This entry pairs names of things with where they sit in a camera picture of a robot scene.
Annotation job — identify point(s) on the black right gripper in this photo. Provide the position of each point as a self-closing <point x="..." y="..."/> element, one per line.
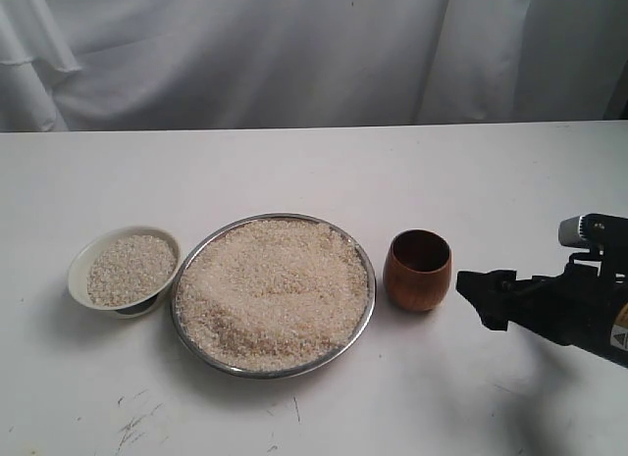
<point x="578" y="308"/>

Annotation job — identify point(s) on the brown wooden cup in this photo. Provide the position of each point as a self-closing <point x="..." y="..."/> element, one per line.
<point x="417" y="271"/>

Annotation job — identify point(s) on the rice heap in tray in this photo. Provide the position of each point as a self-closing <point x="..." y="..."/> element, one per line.
<point x="272" y="294"/>

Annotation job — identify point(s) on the rice in white bowl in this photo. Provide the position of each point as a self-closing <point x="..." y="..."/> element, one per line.
<point x="130" y="269"/>

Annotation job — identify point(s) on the white ceramic bowl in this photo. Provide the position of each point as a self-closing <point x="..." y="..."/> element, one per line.
<point x="79" y="269"/>

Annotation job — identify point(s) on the round metal tray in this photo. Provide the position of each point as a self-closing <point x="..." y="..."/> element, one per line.
<point x="275" y="370"/>

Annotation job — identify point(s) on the white backdrop curtain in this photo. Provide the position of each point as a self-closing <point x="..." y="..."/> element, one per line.
<point x="185" y="64"/>

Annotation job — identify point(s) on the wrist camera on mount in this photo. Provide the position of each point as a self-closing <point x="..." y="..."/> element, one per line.
<point x="605" y="237"/>

